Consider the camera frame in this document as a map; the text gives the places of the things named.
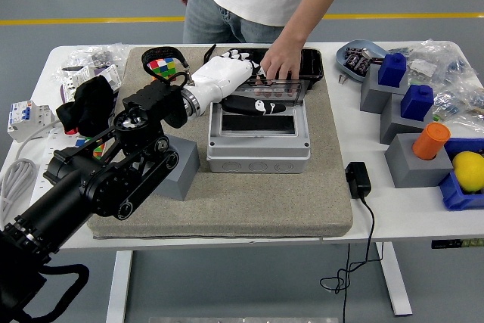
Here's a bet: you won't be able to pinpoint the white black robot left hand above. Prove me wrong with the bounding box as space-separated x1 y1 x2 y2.
182 48 287 116

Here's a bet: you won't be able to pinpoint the person's left hand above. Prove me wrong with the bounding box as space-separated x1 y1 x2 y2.
256 39 307 98

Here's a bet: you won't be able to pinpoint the clear hinged box lid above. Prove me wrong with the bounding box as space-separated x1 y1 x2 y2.
217 79 306 108

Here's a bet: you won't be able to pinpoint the grey block with round hole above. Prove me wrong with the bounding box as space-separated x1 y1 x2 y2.
150 135 200 202
384 132 455 189

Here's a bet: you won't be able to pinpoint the grey electrical junction box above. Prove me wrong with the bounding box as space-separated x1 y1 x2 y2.
206 102 312 175

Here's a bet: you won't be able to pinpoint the blue square battery block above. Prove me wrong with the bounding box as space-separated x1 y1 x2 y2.
377 53 408 88
399 84 434 120

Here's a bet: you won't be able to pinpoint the orange cylinder battery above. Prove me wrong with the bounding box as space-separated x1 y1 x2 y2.
411 122 451 160

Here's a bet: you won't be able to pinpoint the black plastic tray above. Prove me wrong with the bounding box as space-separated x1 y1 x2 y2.
225 48 325 92

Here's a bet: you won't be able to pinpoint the large colourful puzzle cube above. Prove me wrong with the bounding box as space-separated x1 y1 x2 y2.
145 57 178 82

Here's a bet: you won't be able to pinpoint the light blue dish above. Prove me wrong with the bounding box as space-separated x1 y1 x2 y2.
335 39 389 84

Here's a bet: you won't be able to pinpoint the dark purple packet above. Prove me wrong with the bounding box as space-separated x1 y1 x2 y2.
355 54 375 75
343 46 360 69

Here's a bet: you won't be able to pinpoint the grey square holder block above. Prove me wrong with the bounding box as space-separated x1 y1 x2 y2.
359 64 410 114
379 94 436 145

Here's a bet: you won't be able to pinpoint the clear bag of screws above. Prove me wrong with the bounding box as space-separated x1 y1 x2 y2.
62 43 129 74

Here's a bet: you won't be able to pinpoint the grey-brown mat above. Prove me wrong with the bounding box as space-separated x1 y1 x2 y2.
86 45 355 240

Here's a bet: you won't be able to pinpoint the black cloth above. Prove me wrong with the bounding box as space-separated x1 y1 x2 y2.
55 75 122 138

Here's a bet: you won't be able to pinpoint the black power adapter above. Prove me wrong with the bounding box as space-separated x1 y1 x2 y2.
345 161 372 200

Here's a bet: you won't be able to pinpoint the small colourful puzzle cube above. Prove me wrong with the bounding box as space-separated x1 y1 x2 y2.
74 137 107 160

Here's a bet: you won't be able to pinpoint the clear bag of components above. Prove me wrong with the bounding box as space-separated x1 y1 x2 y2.
430 82 484 123
389 38 478 89

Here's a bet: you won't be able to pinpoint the white power strip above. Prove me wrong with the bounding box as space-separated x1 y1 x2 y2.
32 127 82 188

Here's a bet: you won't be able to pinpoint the white circuit breaker blue switches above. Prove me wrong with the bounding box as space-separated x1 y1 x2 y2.
6 99 56 143

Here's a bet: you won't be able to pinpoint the yellow lemon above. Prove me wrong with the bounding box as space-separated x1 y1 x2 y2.
452 151 484 193

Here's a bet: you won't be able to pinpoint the blue storage bin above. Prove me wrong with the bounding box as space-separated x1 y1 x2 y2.
437 137 484 211

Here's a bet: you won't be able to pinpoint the white table leg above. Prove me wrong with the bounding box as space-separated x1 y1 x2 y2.
375 241 413 316
105 250 134 323

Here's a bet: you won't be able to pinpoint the black table control panel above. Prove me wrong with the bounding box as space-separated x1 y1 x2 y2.
430 238 484 250

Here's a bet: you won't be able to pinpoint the thin black adapter cord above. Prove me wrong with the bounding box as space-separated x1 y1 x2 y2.
319 194 385 323

